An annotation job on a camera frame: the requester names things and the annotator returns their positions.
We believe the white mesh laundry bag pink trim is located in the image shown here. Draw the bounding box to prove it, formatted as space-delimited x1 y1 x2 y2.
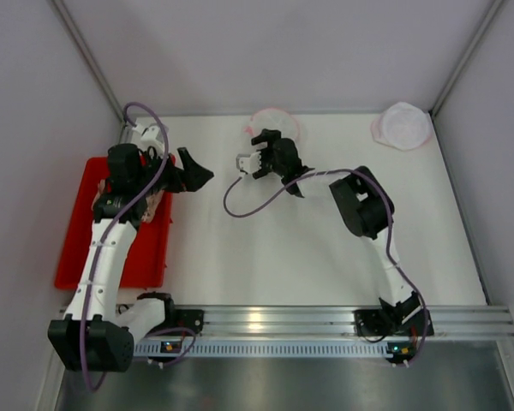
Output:
242 107 301 142

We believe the spare white mesh laundry bag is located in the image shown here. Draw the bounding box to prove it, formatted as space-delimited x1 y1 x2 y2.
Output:
370 102 433 152

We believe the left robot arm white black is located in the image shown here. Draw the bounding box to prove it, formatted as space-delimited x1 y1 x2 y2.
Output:
47 143 214 372

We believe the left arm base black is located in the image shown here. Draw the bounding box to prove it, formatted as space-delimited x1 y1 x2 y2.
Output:
137 292 205 336

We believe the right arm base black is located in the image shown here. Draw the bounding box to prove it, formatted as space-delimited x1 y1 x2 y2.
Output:
354 307 434 339

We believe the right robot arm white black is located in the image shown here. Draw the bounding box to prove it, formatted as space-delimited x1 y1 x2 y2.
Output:
237 128 430 342

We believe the pink lace bra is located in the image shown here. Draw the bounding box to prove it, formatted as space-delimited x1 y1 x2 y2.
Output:
91 179 164 223

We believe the red plastic bin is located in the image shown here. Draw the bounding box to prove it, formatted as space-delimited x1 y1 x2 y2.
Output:
54 157 173 290

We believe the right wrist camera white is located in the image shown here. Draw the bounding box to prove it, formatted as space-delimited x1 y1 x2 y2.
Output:
236 152 262 175

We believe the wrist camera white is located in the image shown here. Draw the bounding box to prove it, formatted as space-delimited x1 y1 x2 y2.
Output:
236 152 262 175
132 124 164 152

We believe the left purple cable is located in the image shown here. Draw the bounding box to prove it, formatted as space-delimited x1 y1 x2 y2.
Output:
79 101 197 392

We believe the purple cable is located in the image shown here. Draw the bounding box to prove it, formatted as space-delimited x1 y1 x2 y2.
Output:
79 101 197 392
222 168 427 366

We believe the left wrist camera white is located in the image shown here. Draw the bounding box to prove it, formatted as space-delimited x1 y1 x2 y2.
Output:
132 124 164 152

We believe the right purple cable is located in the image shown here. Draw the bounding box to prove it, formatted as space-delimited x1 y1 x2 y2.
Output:
222 168 427 366

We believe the aluminium mounting rail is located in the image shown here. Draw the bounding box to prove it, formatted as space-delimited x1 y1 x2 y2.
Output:
200 306 514 341

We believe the slotted cable duct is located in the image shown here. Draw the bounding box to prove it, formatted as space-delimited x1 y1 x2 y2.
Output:
134 339 412 359

